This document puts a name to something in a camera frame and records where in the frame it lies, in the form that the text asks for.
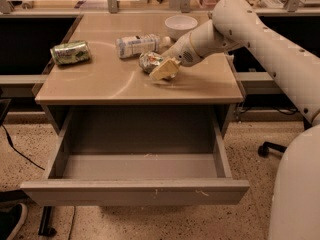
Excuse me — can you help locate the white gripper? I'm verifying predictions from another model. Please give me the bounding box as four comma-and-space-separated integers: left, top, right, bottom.
149, 34, 203, 80

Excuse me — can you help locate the silver 7up can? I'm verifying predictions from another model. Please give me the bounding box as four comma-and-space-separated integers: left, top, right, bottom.
139, 52, 176, 80

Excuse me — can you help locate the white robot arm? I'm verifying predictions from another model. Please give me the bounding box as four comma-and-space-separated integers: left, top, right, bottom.
150, 0, 320, 240

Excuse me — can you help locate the green soda can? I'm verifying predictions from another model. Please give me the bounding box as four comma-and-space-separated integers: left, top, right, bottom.
50, 40, 91, 65

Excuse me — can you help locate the open grey top drawer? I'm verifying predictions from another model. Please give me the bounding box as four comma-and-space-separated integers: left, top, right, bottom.
21, 105, 249, 206

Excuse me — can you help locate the white bowl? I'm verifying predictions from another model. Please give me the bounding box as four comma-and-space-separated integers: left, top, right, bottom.
165, 15, 198, 40

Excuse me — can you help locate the white plastic bottle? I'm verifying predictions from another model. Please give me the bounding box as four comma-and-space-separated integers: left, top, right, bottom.
115, 34, 171, 59

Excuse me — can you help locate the beige top cabinet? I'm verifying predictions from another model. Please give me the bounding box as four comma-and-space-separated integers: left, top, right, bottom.
32, 12, 246, 135

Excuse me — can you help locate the black office chair base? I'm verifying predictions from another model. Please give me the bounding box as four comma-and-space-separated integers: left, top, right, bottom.
258, 142, 287, 158

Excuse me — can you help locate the black stand foot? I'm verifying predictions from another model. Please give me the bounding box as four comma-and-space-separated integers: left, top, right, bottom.
38, 206, 57, 237

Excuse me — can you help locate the black shoe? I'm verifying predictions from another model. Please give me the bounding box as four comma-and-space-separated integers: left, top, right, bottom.
0, 203, 28, 240

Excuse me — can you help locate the black floor cable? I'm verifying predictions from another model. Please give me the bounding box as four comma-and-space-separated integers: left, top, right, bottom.
1, 123, 46, 172

